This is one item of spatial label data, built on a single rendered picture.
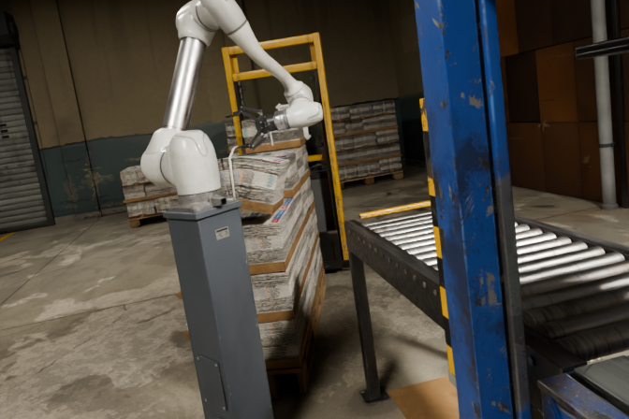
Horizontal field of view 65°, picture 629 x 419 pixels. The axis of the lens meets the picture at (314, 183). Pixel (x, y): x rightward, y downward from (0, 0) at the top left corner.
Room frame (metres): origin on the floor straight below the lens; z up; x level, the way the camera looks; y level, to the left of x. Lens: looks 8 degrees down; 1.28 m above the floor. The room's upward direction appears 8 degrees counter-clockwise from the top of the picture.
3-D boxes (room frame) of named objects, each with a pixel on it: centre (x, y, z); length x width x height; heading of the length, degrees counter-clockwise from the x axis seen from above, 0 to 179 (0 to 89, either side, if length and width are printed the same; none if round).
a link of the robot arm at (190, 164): (1.78, 0.42, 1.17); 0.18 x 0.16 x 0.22; 44
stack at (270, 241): (2.72, 0.30, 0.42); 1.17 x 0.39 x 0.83; 174
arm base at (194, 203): (1.76, 0.40, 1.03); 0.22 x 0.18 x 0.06; 48
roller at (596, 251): (1.28, -0.54, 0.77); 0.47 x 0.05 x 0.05; 101
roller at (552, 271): (1.22, -0.55, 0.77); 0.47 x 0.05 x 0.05; 101
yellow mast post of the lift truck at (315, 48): (3.84, -0.15, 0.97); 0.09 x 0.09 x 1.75; 84
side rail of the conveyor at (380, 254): (1.43, -0.25, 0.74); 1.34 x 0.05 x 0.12; 11
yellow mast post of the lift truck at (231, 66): (3.91, 0.50, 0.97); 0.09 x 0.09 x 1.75; 84
